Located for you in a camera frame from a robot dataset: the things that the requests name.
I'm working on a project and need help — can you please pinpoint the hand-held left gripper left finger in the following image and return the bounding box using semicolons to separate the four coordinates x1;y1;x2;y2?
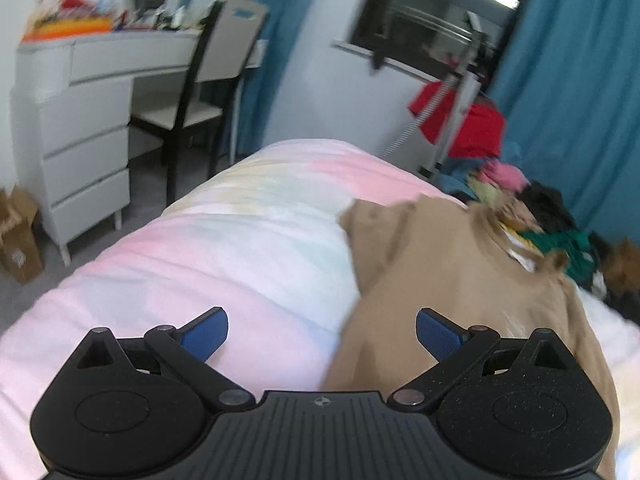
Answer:
75;306;256;411

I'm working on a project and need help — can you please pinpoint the group of small bottles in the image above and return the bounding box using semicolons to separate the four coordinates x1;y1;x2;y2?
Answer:
115;4;201;29

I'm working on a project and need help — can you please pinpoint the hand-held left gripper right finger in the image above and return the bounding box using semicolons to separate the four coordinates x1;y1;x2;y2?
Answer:
391;308;571;408

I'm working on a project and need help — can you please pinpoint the dark window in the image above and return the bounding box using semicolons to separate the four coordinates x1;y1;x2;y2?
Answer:
332;0;543;83

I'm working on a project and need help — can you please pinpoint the orange box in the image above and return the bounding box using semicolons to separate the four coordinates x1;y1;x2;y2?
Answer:
22;16;113;42

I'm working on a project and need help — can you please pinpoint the open cardboard box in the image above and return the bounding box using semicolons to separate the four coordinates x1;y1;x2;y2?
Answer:
0;187;45;283

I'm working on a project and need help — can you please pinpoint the narrow blue curtain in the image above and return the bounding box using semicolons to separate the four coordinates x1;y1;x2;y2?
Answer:
227;0;328;166

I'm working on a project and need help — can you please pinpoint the brown box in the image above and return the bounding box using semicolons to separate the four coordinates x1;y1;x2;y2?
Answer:
602;240;640;296

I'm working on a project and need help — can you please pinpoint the pile of colourful clothes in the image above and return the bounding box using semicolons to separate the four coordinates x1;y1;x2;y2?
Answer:
440;157;608;296

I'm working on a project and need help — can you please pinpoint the white dresser desk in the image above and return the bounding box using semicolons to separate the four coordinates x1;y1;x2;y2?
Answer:
10;27;263;266

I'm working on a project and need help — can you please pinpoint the black and beige chair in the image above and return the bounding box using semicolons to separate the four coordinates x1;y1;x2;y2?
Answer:
129;0;271;201

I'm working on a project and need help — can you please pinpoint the wide blue curtain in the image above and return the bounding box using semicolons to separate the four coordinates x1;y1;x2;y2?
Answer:
487;0;640;251

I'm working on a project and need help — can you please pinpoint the red garment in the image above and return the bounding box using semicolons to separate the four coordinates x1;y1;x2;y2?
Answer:
407;80;506;158

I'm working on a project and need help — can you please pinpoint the tan shirt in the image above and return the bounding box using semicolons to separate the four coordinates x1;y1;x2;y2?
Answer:
322;195;621;480

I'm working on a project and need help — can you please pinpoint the white metal clothes rack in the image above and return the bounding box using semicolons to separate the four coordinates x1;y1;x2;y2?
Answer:
380;10;496;171

